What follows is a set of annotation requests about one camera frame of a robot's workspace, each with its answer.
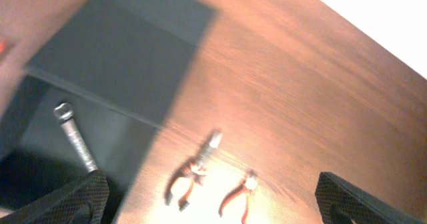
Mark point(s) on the small red cutting pliers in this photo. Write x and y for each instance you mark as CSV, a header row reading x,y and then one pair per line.
x,y
238,201

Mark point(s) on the black orange needle-nose pliers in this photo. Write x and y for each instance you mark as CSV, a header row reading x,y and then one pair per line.
x,y
187,181

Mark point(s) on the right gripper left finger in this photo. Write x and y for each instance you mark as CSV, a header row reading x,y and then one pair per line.
x,y
80,201

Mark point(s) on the silver ring wrench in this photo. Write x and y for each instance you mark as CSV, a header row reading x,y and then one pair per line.
x,y
64,114

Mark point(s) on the dark green open box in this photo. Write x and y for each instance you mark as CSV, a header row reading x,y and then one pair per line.
x,y
118,62

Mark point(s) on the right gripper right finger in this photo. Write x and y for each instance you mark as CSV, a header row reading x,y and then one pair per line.
x,y
342,202

